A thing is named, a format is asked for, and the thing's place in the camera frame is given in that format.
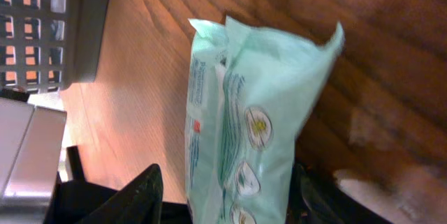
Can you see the grey plastic mesh basket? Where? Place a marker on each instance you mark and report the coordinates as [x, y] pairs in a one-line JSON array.
[[48, 45]]

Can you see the light teal snack packet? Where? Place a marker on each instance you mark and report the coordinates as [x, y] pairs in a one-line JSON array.
[[251, 90]]

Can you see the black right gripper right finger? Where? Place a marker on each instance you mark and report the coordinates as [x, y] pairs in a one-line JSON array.
[[311, 200]]

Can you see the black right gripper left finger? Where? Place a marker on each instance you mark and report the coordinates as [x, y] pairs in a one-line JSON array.
[[139, 202]]

